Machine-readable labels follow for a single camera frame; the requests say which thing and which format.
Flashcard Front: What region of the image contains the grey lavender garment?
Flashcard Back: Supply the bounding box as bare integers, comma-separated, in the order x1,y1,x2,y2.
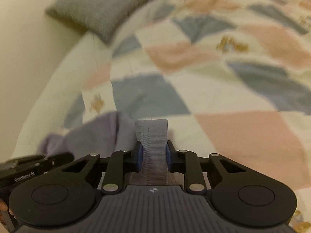
37,111,168,185

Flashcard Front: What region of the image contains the person's left hand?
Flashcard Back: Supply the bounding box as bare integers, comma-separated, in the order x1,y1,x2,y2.
0,197,14,227

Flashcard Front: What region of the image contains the patchwork checkered quilt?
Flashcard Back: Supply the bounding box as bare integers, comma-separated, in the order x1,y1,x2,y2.
13,0,310,232

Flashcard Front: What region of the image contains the grey pillow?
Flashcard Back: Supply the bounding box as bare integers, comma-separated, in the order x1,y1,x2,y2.
45,0,152,44

